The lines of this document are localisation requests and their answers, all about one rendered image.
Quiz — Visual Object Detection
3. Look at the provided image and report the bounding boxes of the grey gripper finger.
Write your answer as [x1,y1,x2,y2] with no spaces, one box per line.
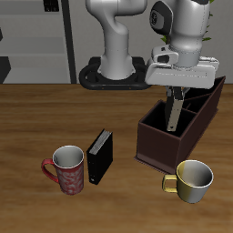
[166,88,185,133]
[165,86,176,106]

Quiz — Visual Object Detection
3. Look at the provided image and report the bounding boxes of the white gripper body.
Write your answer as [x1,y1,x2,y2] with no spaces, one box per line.
[144,56,220,90]

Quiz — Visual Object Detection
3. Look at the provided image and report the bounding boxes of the dark brown desk caddy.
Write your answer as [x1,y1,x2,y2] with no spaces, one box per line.
[134,75,228,176]

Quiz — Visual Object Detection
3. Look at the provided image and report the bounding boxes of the green pot plant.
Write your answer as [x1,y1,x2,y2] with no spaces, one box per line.
[159,0,216,45]

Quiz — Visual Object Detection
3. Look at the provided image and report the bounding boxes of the yellow and white mug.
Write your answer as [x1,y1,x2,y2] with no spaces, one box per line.
[161,159,215,205]

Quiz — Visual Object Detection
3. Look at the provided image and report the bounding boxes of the red patterned mug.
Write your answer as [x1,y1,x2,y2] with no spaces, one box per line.
[40,145,86,197]

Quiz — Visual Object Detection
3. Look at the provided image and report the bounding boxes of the grey shelf unit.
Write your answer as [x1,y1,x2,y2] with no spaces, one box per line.
[0,0,77,85]

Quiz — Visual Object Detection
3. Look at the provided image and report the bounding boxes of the small black box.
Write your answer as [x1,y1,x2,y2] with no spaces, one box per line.
[43,0,60,13]

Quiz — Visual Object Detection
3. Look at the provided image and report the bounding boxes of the dark angular block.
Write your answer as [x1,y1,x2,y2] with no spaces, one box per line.
[0,56,13,85]

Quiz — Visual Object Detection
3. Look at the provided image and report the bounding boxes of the flat black base plate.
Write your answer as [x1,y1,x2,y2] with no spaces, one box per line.
[78,56,153,91]

